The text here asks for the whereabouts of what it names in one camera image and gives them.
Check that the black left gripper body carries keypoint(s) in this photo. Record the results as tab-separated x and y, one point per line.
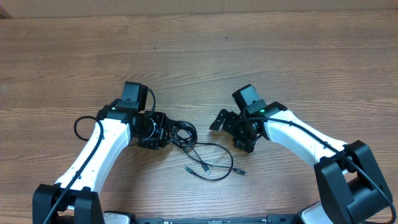
153	130

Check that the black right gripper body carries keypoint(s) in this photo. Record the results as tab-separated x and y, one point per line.
237	129

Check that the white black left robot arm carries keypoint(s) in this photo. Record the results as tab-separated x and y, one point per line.
75	196

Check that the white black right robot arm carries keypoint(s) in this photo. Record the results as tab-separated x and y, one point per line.
350	183

